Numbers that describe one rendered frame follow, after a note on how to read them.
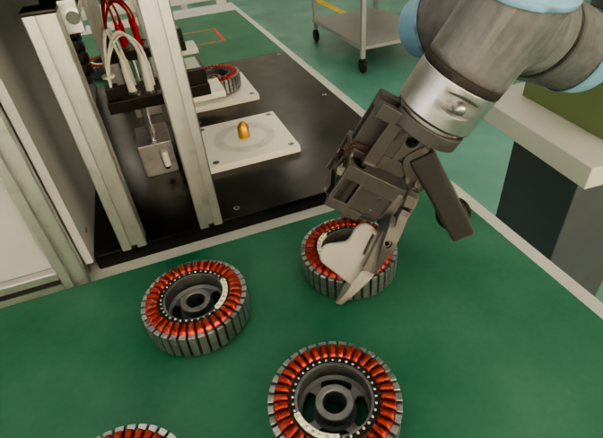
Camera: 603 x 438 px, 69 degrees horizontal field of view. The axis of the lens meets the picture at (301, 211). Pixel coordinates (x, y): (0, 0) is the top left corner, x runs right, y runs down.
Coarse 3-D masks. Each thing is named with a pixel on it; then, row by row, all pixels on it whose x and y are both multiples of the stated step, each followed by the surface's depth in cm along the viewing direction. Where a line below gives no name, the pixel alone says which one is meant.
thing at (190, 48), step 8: (176, 24) 84; (144, 40) 85; (192, 40) 89; (128, 48) 81; (144, 48) 81; (184, 48) 84; (192, 48) 85; (112, 56) 80; (128, 56) 81; (136, 56) 81; (136, 64) 83; (136, 72) 84; (136, 80) 85
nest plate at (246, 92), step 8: (240, 72) 101; (240, 88) 93; (248, 88) 93; (224, 96) 90; (232, 96) 90; (240, 96) 89; (248, 96) 89; (256, 96) 90; (200, 104) 88; (208, 104) 87; (216, 104) 88; (224, 104) 88; (232, 104) 89
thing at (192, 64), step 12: (192, 60) 66; (192, 72) 63; (204, 72) 64; (156, 84) 66; (192, 84) 64; (204, 84) 64; (216, 84) 68; (132, 96) 63; (144, 96) 62; (156, 96) 63; (204, 96) 66; (216, 96) 67; (108, 108) 62; (120, 108) 62; (132, 108) 63; (144, 108) 64; (144, 120) 65
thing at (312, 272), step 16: (320, 224) 55; (336, 224) 54; (352, 224) 54; (304, 240) 53; (320, 240) 52; (336, 240) 54; (304, 256) 50; (304, 272) 51; (320, 272) 48; (384, 272) 48; (320, 288) 49; (336, 288) 48; (368, 288) 48
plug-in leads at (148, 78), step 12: (108, 36) 58; (120, 36) 59; (108, 48) 59; (120, 48) 62; (108, 60) 59; (120, 60) 60; (144, 60) 63; (108, 72) 60; (132, 72) 65; (144, 72) 61; (108, 84) 62; (132, 84) 62; (144, 84) 62; (108, 96) 61; (120, 96) 62
